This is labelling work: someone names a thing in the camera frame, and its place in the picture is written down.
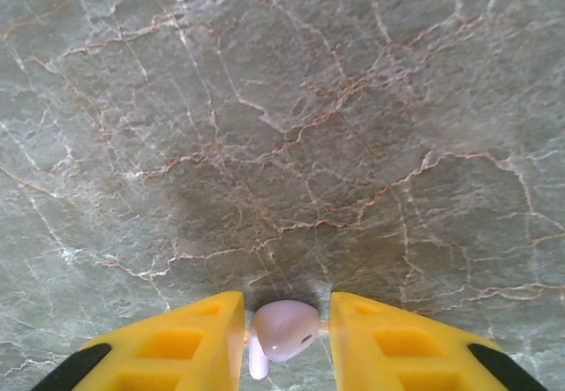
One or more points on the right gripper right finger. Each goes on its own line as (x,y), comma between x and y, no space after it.
(397,347)

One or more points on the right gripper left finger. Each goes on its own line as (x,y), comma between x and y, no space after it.
(176,347)

